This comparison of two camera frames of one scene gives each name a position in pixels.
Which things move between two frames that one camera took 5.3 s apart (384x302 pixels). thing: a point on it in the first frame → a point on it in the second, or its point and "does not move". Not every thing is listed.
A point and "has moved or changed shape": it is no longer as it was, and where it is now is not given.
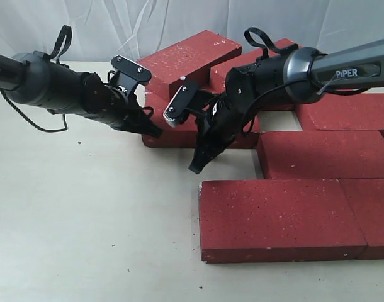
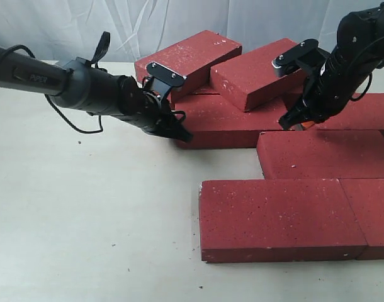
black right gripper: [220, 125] → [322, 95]
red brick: [277, 220] does not move
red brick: [184, 135] has moved or changed shape
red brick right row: [350, 112] does not move
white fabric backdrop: [102, 30] does not move
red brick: [371, 201] does not move
